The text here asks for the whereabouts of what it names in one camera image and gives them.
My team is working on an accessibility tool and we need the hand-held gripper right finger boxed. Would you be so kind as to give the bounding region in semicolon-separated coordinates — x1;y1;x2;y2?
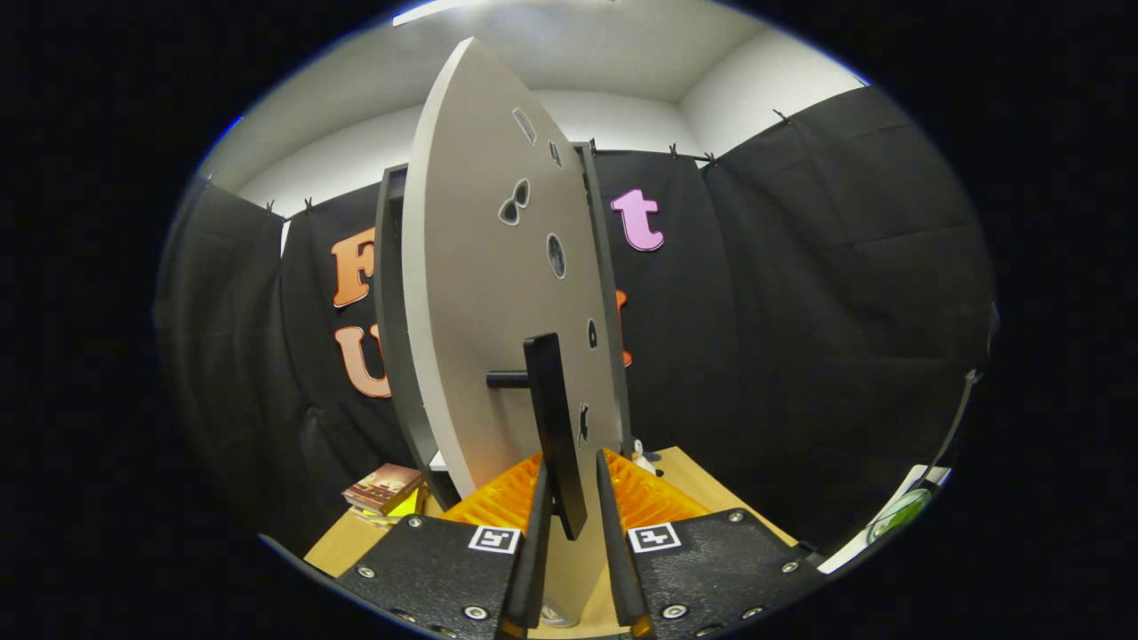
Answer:
594;447;828;640

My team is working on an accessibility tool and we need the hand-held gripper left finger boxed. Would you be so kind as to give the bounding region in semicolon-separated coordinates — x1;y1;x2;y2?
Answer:
333;451;552;640

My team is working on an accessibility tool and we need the black door handle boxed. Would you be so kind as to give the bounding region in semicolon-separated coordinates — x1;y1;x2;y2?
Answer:
486;333;589;540

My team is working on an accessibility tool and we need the beige shoe cabinet door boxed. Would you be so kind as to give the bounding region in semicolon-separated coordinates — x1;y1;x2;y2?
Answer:
402;37;623;628

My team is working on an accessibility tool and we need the grey shoe cabinet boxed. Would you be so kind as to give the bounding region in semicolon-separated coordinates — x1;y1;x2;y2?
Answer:
373;140;634;512

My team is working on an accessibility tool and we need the yellow book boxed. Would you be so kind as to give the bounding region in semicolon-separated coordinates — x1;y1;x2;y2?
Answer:
373;487;428;525

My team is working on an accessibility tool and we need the brown book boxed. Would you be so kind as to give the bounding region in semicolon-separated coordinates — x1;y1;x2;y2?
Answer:
342;463;425;516

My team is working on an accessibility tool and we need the green round object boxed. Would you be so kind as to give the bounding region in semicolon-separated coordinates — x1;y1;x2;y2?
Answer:
867;489;933;543

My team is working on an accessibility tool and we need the black backdrop cloth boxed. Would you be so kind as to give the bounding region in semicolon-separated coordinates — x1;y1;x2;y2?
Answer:
156;84;997;556

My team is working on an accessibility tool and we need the white flat object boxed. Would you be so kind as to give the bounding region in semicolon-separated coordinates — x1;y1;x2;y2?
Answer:
818;462;952;574

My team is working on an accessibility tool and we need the row of black cloth clips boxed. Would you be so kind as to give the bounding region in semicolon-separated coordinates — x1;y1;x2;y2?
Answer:
262;108;792;217

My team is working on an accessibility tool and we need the large ceiling light panel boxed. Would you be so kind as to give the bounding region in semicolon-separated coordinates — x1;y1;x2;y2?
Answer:
393;0;499;28

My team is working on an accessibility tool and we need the thin black cable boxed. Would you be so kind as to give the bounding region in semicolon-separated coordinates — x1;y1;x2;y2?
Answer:
925;369;983;485

